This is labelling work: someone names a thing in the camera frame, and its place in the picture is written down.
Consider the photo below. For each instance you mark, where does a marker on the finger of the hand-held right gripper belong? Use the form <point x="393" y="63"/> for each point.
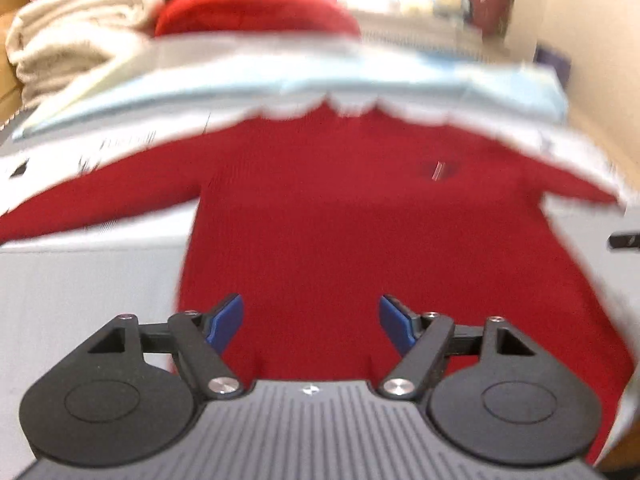
<point x="625" y="240"/>

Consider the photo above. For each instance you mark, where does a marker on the stack of cream blankets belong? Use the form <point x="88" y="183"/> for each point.
<point x="80" y="30"/>

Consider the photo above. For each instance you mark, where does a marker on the grey bed cover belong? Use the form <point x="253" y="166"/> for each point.
<point x="85" y="300"/>

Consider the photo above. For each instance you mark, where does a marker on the folded red garment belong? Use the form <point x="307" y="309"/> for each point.
<point x="255" y="7"/>

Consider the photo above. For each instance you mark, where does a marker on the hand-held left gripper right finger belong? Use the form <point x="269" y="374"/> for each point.
<point x="395" y="322"/>

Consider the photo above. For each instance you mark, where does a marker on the red bag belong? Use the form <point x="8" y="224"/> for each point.
<point x="492" y="5"/>

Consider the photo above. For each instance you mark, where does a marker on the purple box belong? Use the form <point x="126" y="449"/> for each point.
<point x="552" y="60"/>

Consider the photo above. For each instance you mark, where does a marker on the white printed table mat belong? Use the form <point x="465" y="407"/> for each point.
<point x="90" y="152"/>

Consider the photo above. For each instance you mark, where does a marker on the light blue blanket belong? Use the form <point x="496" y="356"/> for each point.
<point x="310" y="77"/>

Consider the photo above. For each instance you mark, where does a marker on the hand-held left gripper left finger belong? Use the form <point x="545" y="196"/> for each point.
<point x="226" y="321"/>

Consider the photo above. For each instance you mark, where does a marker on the red knitted sweater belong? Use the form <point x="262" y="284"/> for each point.
<point x="325" y="220"/>

